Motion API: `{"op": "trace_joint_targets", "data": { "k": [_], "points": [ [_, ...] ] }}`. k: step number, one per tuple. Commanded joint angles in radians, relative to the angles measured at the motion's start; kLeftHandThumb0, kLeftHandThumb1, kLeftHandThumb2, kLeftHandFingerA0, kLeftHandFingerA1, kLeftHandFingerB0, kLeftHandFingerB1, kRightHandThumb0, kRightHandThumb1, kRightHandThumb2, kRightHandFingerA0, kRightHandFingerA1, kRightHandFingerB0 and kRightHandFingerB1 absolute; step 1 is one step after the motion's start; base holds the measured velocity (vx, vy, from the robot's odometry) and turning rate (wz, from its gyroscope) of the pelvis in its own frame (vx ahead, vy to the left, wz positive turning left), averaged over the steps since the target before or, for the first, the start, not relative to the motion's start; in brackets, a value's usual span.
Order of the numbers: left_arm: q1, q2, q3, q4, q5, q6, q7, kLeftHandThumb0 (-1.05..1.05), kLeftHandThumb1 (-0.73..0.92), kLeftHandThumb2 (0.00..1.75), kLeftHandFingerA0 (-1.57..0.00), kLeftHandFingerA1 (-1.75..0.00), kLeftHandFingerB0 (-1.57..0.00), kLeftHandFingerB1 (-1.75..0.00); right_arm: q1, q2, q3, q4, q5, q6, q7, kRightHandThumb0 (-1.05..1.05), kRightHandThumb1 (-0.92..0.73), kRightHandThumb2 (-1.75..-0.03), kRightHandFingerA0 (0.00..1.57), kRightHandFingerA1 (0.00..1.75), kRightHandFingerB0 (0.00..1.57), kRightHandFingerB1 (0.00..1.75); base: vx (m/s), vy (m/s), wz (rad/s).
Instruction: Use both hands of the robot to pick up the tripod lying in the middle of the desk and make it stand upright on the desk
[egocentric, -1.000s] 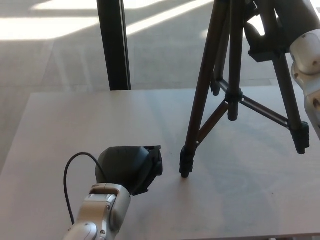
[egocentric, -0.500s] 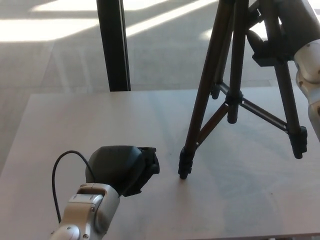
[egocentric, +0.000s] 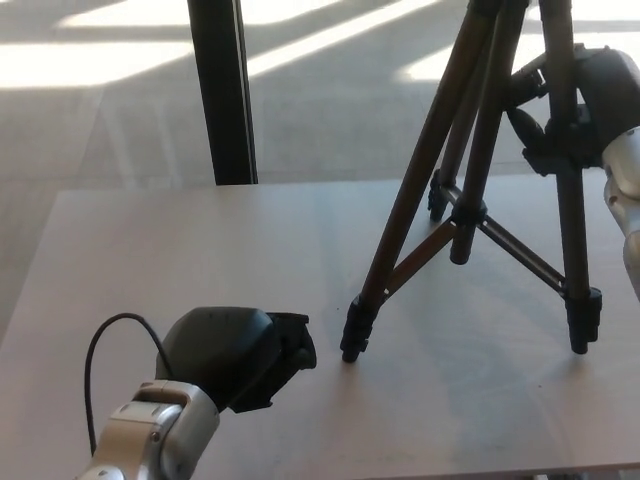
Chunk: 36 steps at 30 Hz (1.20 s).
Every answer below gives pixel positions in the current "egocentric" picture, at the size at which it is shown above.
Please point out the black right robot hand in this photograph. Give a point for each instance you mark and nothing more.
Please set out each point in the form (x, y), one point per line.
(610, 90)

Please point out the bronze tripod with black joints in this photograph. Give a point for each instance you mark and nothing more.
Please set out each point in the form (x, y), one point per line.
(425, 150)

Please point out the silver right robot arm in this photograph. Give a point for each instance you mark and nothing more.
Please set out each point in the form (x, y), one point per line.
(625, 190)

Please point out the black vertical post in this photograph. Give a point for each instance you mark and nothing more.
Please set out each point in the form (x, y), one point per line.
(220, 90)

